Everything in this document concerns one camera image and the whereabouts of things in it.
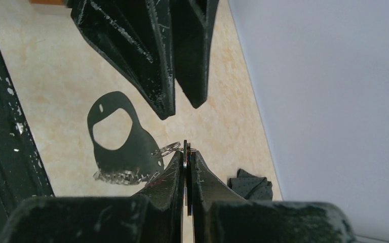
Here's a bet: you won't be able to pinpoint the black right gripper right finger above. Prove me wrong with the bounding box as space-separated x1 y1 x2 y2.
190 151 356 242

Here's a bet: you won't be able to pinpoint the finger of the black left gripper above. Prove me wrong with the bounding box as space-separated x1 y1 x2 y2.
70 0 175 120
171 0 219 108

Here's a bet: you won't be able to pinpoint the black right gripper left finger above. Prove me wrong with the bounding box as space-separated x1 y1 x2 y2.
0 152 184 242

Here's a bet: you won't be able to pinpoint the silver keyring chain with keys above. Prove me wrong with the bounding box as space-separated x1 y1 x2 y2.
87 91 182 186

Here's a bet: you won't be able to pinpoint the silver keys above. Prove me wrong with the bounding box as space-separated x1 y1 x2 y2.
183 140 197 217

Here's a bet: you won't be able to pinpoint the folded dark grey cloth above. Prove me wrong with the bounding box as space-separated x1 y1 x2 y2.
227 169 273 200

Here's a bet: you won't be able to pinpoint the orange compartment tray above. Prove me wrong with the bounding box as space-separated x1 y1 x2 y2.
30 0 63 5

